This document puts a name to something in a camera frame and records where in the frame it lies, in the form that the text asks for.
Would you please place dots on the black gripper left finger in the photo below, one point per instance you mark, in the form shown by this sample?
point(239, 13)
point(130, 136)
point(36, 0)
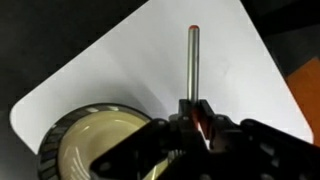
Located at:
point(156, 146)

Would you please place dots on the white side table orange frame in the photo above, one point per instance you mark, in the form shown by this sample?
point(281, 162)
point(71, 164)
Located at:
point(153, 73)

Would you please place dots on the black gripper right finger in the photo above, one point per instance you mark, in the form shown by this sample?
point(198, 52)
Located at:
point(253, 150)

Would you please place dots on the orange carpet strip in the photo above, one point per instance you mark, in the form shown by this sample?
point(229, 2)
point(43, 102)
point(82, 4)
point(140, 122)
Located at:
point(305, 100)

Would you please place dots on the dark bowl with cream inside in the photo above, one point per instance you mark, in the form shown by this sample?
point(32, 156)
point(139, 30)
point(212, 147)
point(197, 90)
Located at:
point(90, 143)

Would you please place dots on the orange and silver pen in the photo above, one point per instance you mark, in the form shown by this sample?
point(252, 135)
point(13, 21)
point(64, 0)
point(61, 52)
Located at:
point(193, 63)

